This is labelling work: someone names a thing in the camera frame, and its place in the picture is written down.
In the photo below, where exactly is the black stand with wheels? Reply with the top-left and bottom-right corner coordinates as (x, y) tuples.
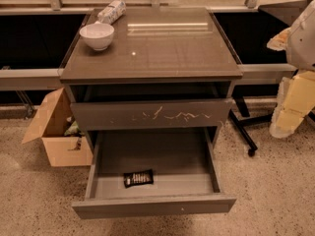
(227, 95), (315, 158)

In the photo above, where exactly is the white ceramic bowl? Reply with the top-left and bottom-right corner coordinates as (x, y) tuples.
(80, 24), (114, 51)

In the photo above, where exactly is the white blue snack package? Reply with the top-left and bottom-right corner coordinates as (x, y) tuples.
(97, 0), (126, 25)

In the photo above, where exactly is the open grey middle drawer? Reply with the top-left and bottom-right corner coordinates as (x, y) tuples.
(72, 128), (236, 219)

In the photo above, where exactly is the closed grey top drawer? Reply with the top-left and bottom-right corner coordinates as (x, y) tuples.
(71, 99), (232, 131)

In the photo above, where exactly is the grey drawer cabinet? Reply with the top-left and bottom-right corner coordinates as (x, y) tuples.
(59, 6), (244, 220)

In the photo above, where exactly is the open cardboard box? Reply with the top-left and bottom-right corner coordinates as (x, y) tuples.
(22, 88), (93, 167)

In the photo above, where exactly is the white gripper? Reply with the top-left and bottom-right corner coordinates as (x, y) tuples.
(267, 1), (315, 139)

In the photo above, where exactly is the black rxbar chocolate bar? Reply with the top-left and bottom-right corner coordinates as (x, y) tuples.
(124, 169), (154, 188)

